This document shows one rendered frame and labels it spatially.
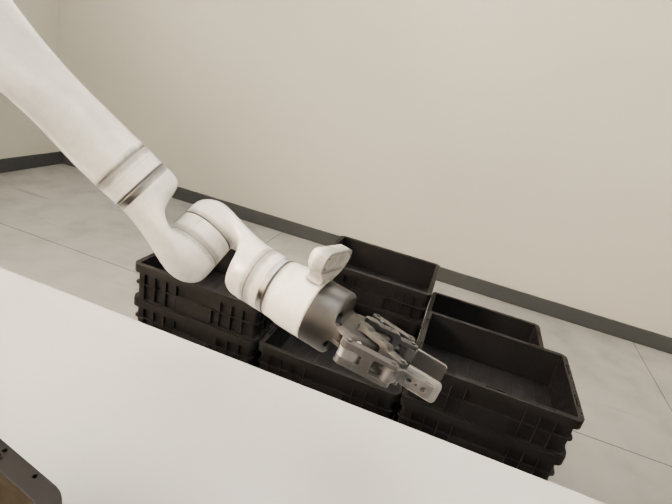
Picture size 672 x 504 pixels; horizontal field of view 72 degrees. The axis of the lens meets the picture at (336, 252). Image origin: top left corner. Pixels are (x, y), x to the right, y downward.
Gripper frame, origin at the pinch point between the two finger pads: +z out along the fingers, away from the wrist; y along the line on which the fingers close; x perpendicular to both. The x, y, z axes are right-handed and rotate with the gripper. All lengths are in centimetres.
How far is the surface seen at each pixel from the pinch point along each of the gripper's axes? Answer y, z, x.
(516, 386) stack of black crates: -87, 26, -20
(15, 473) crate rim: 27.4, -20.4, -10.3
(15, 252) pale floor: -124, -200, -100
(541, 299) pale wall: -269, 50, -11
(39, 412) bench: 3, -42, -32
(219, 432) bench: -7.1, -20.6, -25.7
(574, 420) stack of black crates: -63, 35, -13
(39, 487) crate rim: 27.4, -18.4, -9.9
